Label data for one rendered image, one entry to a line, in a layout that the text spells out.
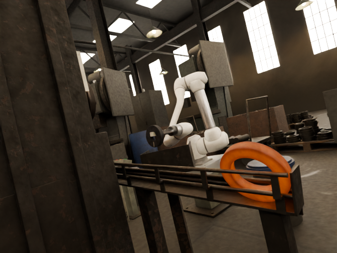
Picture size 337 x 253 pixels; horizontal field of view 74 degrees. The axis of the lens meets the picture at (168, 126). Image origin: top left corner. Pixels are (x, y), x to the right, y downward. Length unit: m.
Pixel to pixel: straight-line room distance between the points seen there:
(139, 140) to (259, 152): 4.37
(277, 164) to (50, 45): 0.87
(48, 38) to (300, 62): 12.31
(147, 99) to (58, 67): 5.54
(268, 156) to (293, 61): 12.37
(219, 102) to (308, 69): 6.78
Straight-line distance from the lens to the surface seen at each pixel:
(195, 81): 2.09
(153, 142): 1.55
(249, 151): 0.59
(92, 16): 6.72
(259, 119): 4.87
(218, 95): 6.82
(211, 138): 2.05
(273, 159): 0.59
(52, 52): 1.00
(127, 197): 2.49
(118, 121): 5.46
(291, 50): 12.99
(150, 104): 6.38
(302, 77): 12.78
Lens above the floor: 0.82
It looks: level
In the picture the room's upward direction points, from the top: 13 degrees counter-clockwise
